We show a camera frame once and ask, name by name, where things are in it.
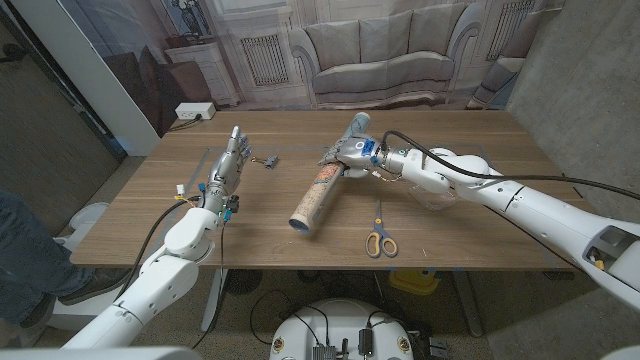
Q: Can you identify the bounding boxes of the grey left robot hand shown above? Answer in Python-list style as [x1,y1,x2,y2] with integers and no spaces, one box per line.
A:
[203,125,251,214]

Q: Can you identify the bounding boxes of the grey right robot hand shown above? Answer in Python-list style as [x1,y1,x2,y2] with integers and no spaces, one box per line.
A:
[318,133,386,180]

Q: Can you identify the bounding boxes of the paper map tube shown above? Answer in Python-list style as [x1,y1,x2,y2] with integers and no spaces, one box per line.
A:
[288,111,372,235]

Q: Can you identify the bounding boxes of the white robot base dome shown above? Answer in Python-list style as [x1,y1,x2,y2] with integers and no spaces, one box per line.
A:
[269,298,415,360]

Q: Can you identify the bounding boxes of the clear plastic clamshell container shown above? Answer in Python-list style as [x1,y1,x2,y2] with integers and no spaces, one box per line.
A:
[407,182,459,211]

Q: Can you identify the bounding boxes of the white power strip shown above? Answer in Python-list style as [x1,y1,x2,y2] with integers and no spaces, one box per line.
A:
[174,101,217,121]

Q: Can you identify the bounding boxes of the printed living room backdrop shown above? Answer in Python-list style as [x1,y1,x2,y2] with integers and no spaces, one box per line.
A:
[57,0,566,136]

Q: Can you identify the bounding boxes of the black round floor object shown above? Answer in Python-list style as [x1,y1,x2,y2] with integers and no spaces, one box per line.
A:
[224,269,264,296]

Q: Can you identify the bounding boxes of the white table leg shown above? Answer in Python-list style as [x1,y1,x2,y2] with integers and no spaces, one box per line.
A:
[452,269,485,339]
[200,268,229,334]

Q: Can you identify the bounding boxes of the yellow object under table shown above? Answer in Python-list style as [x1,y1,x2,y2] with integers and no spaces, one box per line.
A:
[388,267,442,296]

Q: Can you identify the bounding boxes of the white floor stand base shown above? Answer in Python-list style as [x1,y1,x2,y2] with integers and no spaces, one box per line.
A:
[52,201,151,331]

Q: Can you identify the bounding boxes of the person in jeans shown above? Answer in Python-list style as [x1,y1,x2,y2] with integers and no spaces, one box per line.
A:
[0,189,126,329]

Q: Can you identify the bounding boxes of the orange-handled scissors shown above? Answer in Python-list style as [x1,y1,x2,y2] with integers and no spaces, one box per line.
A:
[364,197,399,259]

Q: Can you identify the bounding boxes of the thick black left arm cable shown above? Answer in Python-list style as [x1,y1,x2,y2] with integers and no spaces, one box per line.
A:
[117,197,201,301]

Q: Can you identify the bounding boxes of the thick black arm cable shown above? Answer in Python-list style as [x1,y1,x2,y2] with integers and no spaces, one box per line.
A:
[380,129,640,201]
[117,197,201,301]

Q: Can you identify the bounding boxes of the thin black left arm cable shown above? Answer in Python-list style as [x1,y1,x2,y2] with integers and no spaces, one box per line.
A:
[192,222,227,349]

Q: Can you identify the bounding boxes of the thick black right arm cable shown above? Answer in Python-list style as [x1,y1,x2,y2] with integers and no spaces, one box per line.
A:
[380,129,640,201]

